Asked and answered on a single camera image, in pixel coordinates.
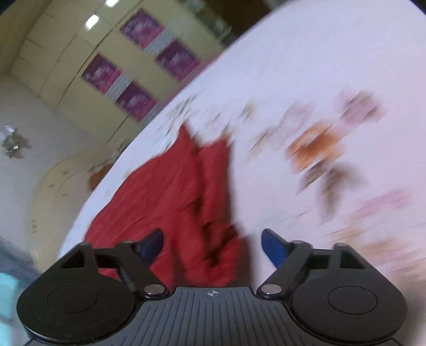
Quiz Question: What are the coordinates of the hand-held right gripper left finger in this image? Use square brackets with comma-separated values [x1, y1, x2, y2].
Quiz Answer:
[59, 228, 169, 299]

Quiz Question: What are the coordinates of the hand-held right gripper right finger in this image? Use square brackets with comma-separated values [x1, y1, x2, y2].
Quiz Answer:
[256, 228, 368, 298]

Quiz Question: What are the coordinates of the red down jacket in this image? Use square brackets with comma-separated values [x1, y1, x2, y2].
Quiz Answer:
[85, 125, 250, 288]

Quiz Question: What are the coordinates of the woven basket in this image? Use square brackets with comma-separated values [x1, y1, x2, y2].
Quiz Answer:
[88, 166, 110, 191]

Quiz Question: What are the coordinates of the cream headboard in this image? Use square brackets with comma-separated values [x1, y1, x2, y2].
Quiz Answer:
[30, 153, 117, 240]

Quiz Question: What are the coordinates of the blue-grey curtain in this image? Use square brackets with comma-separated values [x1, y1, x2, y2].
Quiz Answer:
[0, 236, 44, 300]

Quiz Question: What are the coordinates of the window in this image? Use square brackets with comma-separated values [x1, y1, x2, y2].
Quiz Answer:
[0, 271, 21, 322]

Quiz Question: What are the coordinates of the floral bed sheet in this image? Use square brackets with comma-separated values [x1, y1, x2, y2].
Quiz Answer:
[60, 0, 426, 287]

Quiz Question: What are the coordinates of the cream wardrobe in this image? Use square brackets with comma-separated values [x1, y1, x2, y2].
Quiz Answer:
[0, 0, 234, 150]

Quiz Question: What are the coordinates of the purple wall poster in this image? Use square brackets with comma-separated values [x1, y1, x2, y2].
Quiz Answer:
[81, 53, 130, 100]
[115, 81, 158, 122]
[120, 8, 170, 57]
[156, 40, 200, 82]

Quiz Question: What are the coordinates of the wall lamp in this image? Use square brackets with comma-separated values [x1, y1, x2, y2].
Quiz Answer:
[2, 126, 32, 159]

